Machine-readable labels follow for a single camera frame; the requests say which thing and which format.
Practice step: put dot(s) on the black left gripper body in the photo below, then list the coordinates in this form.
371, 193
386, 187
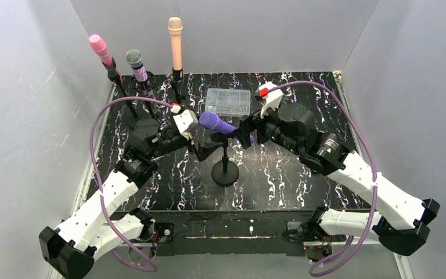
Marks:
194, 142

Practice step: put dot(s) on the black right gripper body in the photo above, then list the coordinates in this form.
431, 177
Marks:
245, 128

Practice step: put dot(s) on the purple microphone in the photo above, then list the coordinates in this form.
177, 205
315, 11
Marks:
212, 122

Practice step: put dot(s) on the black stand for purple microphone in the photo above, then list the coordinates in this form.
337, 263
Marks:
225, 172

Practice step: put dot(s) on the black round-base stand for beige microphone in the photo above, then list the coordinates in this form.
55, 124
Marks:
176, 85

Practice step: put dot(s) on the beige microphone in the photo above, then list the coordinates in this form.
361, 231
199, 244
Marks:
175, 30

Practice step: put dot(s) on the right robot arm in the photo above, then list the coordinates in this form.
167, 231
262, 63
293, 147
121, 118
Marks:
400, 221

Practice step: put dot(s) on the black tripod microphone stand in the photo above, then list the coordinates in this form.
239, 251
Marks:
146, 96

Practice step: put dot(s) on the grey-headed glitter microphone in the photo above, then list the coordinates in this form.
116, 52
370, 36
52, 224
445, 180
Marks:
141, 76

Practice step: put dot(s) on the pink microphone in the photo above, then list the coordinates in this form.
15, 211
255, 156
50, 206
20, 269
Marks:
99, 46

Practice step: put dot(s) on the clear plastic screw box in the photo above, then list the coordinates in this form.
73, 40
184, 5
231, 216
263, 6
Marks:
228, 102

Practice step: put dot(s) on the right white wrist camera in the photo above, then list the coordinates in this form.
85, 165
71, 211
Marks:
272, 99

